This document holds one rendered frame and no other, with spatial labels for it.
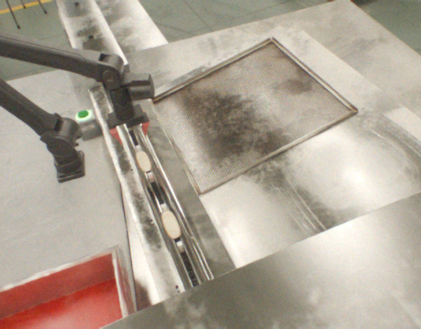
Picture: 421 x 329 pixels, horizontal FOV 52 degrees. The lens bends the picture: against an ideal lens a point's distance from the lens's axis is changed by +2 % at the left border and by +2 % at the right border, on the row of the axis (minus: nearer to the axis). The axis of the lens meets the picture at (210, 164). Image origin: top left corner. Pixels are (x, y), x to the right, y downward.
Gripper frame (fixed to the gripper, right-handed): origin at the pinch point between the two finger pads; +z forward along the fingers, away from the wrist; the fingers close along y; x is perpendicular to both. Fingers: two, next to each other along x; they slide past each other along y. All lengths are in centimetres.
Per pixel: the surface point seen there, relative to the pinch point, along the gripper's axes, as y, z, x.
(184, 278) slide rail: -1, 6, -50
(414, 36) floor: 227, 87, 120
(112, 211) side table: -12.9, 9.8, -17.5
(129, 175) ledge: -5.0, 5.5, -9.7
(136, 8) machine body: 29, 10, 116
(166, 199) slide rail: 2.6, 6.3, -23.5
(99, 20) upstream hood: 7, 0, 90
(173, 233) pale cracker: 0.3, 5.5, -36.5
